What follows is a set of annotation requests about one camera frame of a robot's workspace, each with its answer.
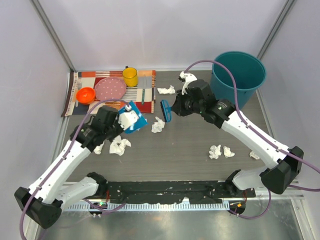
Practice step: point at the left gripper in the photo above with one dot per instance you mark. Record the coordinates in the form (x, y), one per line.
(120, 130)

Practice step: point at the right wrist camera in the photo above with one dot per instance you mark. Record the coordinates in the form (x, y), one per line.
(186, 78)

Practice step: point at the table knife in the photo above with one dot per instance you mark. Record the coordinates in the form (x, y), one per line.
(144, 84)

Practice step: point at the blue hand brush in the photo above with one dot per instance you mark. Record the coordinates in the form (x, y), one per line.
(166, 110)

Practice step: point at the paper scrap near placemat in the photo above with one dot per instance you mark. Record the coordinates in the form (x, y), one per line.
(166, 91)

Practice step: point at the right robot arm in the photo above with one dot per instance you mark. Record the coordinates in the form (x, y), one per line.
(279, 169)

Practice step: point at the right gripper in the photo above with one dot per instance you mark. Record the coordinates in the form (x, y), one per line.
(178, 107)

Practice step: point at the fork on placemat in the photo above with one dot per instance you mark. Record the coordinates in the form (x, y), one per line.
(79, 86)

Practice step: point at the orange bowl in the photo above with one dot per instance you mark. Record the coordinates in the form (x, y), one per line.
(86, 95)

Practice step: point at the teal plastic bin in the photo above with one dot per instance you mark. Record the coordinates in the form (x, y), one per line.
(249, 74)

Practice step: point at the blue dustpan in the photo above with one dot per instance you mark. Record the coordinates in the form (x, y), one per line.
(142, 121)

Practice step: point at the white cable duct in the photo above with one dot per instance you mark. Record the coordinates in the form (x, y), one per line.
(145, 207)

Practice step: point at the crumpled paper right two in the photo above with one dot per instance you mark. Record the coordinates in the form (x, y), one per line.
(227, 152)

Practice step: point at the small crumpled paper far left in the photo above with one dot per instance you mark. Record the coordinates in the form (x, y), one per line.
(98, 149)

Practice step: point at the crumpled paper right one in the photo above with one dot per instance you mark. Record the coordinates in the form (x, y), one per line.
(215, 151)

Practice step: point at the pink dotted plate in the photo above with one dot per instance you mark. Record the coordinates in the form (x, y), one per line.
(110, 88)

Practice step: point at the large paper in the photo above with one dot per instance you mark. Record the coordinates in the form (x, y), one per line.
(118, 145)

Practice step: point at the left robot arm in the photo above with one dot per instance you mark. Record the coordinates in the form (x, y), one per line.
(44, 200)

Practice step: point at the yellow cup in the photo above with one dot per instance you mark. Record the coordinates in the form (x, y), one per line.
(130, 76)

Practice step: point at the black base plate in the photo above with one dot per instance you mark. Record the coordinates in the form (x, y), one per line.
(169, 192)

